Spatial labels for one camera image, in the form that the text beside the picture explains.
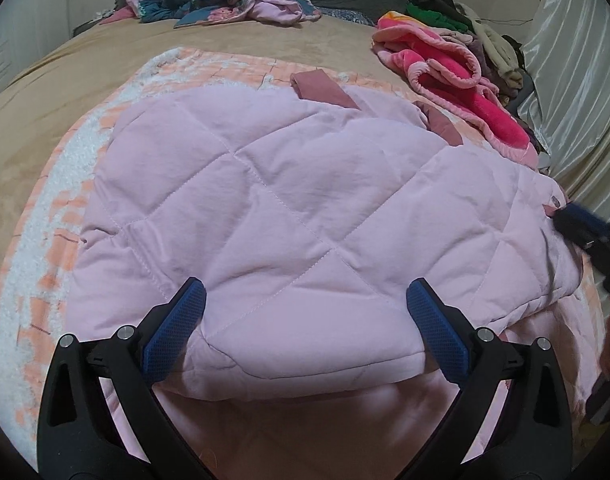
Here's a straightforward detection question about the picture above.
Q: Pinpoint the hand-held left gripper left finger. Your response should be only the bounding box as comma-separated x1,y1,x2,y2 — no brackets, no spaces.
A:
36,277,207,480

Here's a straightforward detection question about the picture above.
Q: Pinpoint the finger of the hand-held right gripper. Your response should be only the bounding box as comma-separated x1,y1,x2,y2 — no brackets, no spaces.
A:
565,203,610,235
552,209,606,252

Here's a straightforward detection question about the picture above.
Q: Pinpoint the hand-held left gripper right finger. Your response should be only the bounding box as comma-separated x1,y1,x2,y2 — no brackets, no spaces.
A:
402,279,572,480

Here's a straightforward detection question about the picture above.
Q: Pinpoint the pink quilted jacket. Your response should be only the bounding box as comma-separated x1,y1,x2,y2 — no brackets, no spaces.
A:
65,71,586,480

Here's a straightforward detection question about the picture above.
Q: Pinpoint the pile of clothes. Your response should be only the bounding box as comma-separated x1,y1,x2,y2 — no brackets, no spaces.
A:
405,0,551,156

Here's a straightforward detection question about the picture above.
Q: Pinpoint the shiny cream curtain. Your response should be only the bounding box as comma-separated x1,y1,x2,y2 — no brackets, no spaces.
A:
515,0,610,241

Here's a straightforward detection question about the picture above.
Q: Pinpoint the pink fleece garment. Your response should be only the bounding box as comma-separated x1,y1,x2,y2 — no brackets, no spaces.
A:
372,10,538,166

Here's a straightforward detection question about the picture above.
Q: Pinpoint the orange checked blanket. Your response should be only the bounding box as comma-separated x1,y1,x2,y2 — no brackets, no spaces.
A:
0,47,610,426

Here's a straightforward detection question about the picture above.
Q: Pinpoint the bed with tan sheet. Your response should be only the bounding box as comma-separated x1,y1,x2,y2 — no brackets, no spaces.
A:
0,0,561,411

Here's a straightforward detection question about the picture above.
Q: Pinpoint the dark floral cloth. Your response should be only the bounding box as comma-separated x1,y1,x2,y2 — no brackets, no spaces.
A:
315,4,377,27

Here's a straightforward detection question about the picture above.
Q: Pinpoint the white wardrobe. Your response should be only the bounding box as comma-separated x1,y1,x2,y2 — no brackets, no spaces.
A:
0,0,122,106

